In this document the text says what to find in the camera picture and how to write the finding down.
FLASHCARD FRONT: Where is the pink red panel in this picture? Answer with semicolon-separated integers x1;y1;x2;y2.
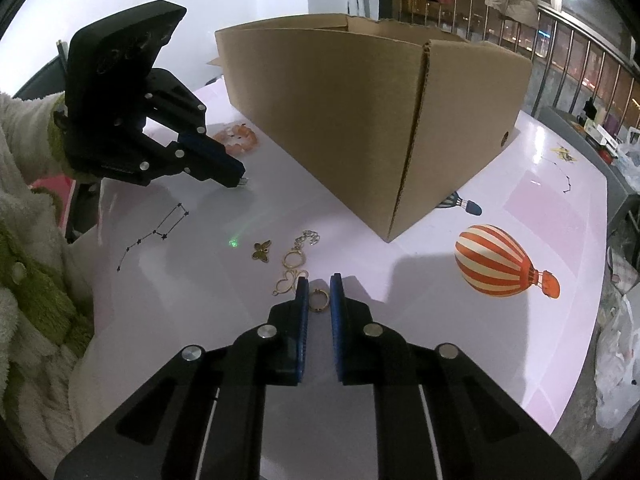
29;175;77;231

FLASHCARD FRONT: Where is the gold keyring with silver chain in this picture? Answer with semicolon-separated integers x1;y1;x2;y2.
283;230;319;267

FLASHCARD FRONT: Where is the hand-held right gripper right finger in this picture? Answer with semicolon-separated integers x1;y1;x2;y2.
330;273;582;480

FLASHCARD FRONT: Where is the white flat box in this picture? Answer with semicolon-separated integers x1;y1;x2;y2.
585;122;618;148

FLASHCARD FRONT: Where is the person's left forearm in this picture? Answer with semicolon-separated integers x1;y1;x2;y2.
0;91;73;181

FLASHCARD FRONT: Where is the metal balcony railing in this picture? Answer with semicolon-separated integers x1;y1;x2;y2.
380;0;640;126

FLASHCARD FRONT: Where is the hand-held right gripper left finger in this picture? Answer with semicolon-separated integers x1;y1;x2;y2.
54;276;311;480

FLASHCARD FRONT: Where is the gold butterfly outline charm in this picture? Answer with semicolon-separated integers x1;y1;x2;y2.
272;269;309;297

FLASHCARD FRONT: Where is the large white plastic bag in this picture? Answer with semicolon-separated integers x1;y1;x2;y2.
595;292;640;428

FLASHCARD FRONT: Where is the brown cardboard box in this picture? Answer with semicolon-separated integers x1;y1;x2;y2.
215;13;533;244

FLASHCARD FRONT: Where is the orange bead bracelet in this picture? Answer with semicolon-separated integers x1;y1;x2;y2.
212;126;258;155

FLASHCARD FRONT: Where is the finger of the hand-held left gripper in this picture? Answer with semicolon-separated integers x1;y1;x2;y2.
150;67;246;171
141;131;246;190

